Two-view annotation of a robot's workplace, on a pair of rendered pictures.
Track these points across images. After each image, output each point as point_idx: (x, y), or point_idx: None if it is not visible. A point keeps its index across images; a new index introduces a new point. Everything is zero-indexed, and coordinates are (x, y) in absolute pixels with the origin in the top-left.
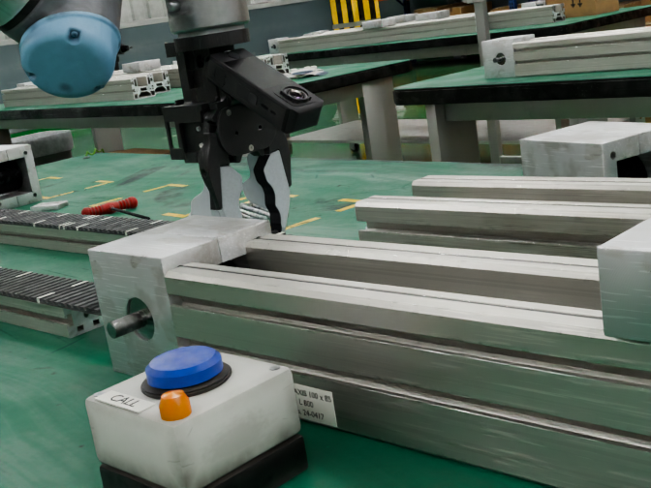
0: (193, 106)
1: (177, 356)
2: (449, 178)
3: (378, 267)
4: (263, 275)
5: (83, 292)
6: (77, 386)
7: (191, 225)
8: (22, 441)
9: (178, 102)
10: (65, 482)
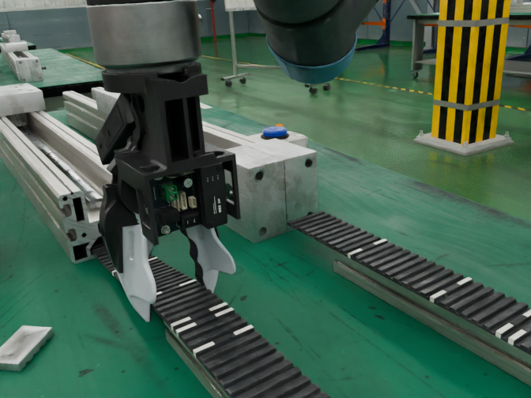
0: (204, 141)
1: (276, 128)
2: (63, 185)
3: None
4: (235, 137)
5: (345, 236)
6: (337, 215)
7: (254, 158)
8: (351, 193)
9: (209, 155)
10: (325, 177)
